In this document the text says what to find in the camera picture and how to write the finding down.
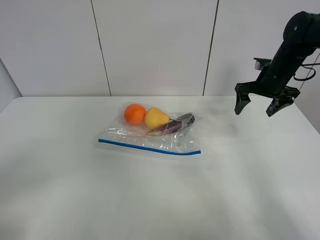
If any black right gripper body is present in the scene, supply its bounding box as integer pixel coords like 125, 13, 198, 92
235, 81, 300, 99

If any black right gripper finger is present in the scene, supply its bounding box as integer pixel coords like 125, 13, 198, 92
234, 92, 251, 115
266, 96, 294, 117

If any clear zip bag blue seal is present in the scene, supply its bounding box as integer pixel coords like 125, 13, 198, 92
97, 102, 201, 156

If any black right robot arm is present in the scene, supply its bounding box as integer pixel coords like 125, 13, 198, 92
234, 11, 320, 117

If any purple eggplant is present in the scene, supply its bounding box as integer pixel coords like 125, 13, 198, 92
147, 113, 195, 136

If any yellow pear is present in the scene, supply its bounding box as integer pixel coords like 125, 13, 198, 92
144, 107, 170, 130

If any orange fruit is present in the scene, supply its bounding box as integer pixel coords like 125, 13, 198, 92
123, 103, 147, 126

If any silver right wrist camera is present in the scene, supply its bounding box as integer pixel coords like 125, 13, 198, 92
253, 57, 272, 71

